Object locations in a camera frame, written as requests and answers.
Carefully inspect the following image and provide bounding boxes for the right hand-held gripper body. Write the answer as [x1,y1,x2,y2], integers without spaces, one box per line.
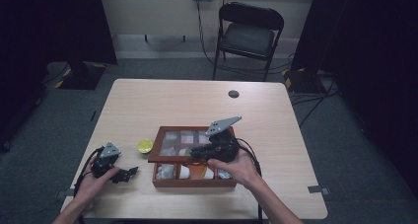
[205,114,244,164]

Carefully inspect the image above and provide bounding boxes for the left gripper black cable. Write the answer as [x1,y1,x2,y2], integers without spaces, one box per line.
[73,146,104,198]

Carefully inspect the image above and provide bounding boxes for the person's left hand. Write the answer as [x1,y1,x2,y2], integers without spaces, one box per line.
[74,167,121,208]

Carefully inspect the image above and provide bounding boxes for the black curtain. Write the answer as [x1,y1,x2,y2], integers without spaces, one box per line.
[0,0,118,153]
[290,0,418,200]

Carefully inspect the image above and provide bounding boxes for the black stand base striped tape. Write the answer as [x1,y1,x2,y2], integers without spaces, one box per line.
[281,66,330,95]
[45,60,108,91]

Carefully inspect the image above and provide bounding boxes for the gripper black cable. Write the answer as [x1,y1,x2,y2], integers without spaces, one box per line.
[73,146,104,198]
[234,137,264,224]

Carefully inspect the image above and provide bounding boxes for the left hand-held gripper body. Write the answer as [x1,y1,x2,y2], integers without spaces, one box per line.
[91,141,122,179]

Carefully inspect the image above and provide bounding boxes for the black floor cables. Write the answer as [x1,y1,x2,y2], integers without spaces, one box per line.
[289,75,343,128]

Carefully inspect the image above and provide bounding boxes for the person's right hand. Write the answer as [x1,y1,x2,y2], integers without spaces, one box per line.
[206,149,264,190]

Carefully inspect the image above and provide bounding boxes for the wooden box with glass lid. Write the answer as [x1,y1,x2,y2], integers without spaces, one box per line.
[147,125,239,188]

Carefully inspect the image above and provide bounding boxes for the grey tape strip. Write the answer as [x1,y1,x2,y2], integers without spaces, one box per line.
[54,187,78,199]
[307,185,331,196]

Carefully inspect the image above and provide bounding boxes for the black folding chair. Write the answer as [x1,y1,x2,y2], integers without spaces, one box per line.
[212,1,286,83]

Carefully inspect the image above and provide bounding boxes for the group of silver foil packets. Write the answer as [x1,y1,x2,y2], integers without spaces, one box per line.
[155,130,233,181]

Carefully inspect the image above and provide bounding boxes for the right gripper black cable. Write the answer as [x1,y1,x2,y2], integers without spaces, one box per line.
[234,137,264,224]

